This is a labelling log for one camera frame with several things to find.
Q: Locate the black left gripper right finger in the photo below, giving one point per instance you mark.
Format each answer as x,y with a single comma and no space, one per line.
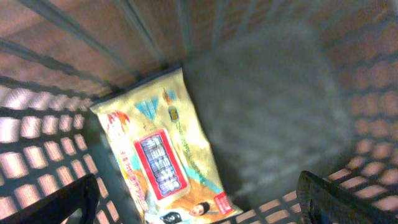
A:
323,202

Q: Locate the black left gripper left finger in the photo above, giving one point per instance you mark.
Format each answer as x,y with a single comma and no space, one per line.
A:
82,194

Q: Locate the dark grey plastic basket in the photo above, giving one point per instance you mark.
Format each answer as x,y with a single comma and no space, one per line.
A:
278,86

